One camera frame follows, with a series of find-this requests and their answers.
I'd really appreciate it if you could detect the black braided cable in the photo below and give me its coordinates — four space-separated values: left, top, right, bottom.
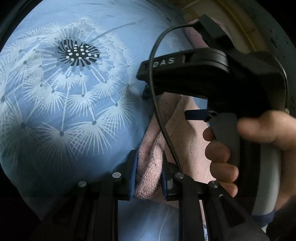
149 24 197 174

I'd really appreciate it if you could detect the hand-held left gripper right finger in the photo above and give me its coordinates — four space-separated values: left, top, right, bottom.
161 151 270 241

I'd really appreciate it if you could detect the pink knitted cardigan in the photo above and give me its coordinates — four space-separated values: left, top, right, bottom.
134 20 216 202

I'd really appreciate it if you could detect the blue dandelion print bed sheet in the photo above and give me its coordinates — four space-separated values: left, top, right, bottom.
0 0 208 241

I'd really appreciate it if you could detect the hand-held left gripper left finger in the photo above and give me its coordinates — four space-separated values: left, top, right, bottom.
39 149 138 241

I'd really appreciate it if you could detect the person's right hand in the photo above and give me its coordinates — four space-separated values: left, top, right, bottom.
203 111 296 209

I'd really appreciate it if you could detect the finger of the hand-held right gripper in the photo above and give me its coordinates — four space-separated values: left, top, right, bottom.
184 110 218 122
193 14 230 50

